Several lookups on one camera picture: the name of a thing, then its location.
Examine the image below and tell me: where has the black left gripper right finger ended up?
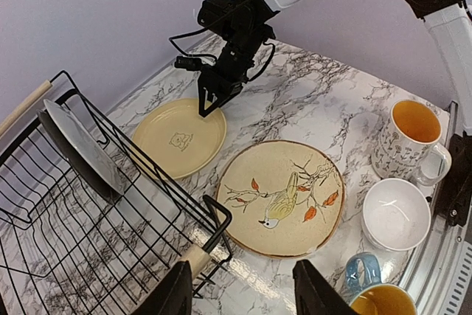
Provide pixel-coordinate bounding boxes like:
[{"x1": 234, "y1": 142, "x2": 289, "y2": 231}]
[{"x1": 293, "y1": 259, "x2": 356, "y2": 315}]

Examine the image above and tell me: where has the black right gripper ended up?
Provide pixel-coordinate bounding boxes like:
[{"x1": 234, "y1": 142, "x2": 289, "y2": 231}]
[{"x1": 198, "y1": 24, "x2": 275, "y2": 117}]

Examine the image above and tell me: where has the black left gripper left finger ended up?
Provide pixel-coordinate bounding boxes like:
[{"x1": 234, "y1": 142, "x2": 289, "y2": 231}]
[{"x1": 131, "y1": 261, "x2": 192, "y2": 315}]

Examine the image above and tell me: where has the pale yellow round plate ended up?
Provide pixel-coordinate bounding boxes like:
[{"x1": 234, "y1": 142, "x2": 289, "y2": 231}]
[{"x1": 130, "y1": 98, "x2": 227, "y2": 180}]

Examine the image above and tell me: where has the cream bird pattern plate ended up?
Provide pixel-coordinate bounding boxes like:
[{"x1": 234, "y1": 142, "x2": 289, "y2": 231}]
[{"x1": 215, "y1": 140, "x2": 346, "y2": 258}]

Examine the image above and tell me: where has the black wire dish rack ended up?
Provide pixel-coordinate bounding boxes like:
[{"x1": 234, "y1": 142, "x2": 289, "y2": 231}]
[{"x1": 1, "y1": 71, "x2": 232, "y2": 314}]

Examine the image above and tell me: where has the red and teal plate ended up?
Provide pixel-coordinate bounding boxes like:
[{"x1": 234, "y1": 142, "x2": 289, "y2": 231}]
[{"x1": 44, "y1": 99, "x2": 125, "y2": 195}]

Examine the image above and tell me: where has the grey reindeer plate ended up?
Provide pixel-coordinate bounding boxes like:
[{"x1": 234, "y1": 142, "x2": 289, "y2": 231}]
[{"x1": 37, "y1": 110, "x2": 119, "y2": 204}]

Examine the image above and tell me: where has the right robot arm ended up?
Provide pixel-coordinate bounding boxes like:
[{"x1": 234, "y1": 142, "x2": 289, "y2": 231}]
[{"x1": 198, "y1": 0, "x2": 471, "y2": 135}]

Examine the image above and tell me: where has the small white bowl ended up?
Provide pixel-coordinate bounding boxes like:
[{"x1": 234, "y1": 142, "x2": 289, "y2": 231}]
[{"x1": 361, "y1": 178, "x2": 431, "y2": 252}]

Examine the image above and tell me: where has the white patterned mug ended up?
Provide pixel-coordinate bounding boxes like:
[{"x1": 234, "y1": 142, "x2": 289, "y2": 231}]
[{"x1": 371, "y1": 100, "x2": 452, "y2": 187}]

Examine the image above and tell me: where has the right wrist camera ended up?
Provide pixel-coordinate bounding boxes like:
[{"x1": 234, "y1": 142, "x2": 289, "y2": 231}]
[{"x1": 173, "y1": 55, "x2": 215, "y2": 72}]

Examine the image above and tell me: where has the blue handled mug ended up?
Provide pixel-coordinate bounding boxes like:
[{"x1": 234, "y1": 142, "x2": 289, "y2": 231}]
[{"x1": 345, "y1": 252, "x2": 418, "y2": 315}]

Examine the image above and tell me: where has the aluminium front rail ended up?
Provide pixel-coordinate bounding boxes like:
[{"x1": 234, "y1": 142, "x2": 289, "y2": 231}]
[{"x1": 399, "y1": 102, "x2": 471, "y2": 314}]

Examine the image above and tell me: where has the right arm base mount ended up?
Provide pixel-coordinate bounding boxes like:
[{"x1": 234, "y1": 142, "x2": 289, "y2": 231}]
[{"x1": 433, "y1": 134, "x2": 471, "y2": 227}]

